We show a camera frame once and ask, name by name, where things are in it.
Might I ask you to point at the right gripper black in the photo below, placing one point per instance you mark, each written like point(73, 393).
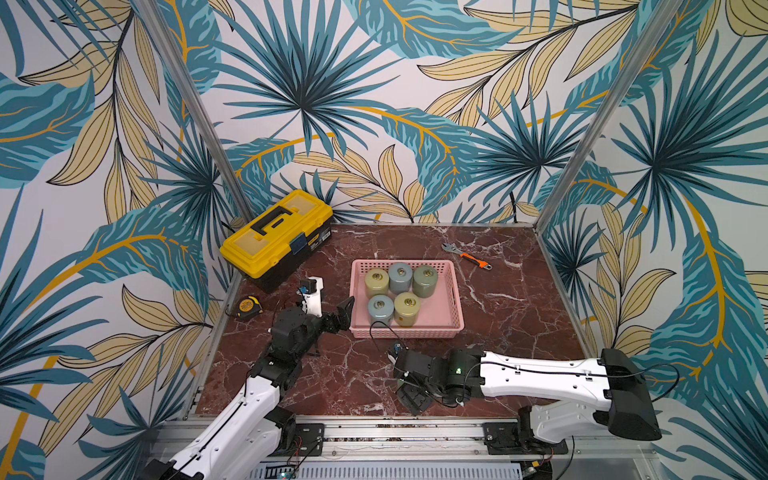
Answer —
point(405, 372)

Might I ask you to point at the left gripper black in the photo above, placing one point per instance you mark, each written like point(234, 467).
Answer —
point(343, 322)

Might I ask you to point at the blue-grey tea canister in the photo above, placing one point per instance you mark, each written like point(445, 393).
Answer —
point(380, 311)
point(400, 277)

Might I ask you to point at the olive tea canister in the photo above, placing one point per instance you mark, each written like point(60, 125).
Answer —
point(376, 282)
point(407, 308)

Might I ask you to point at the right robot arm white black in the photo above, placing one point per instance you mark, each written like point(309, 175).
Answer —
point(604, 394)

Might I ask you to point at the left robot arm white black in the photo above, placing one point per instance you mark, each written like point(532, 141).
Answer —
point(253, 426)

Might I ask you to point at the green tea canister back right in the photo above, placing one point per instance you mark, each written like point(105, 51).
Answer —
point(424, 281)

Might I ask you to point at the yellow black tape measure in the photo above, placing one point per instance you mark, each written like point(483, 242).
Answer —
point(248, 307)

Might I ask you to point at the yellow black toolbox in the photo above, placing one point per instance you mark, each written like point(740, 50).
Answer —
point(269, 249)

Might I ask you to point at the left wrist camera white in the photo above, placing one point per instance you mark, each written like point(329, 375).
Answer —
point(311, 293)

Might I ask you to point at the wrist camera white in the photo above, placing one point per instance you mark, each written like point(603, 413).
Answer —
point(395, 350)
point(311, 293)

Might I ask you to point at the aluminium front rail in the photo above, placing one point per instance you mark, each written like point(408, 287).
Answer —
point(451, 448)

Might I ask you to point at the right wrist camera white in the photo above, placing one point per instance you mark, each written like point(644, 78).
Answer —
point(395, 350)

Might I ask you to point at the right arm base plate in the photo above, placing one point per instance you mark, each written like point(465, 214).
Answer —
point(506, 438)

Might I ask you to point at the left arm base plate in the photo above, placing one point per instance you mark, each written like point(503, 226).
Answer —
point(302, 440)

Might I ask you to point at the orange handled adjustable wrench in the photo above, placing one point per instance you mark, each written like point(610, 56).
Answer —
point(453, 249)

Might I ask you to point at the left aluminium corner post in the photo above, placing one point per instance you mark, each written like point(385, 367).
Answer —
point(160, 33)

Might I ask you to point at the aluminium corner post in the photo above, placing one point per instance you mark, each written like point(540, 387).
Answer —
point(160, 33)
point(647, 40)

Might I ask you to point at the right aluminium corner post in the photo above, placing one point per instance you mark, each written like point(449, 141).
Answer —
point(647, 40)

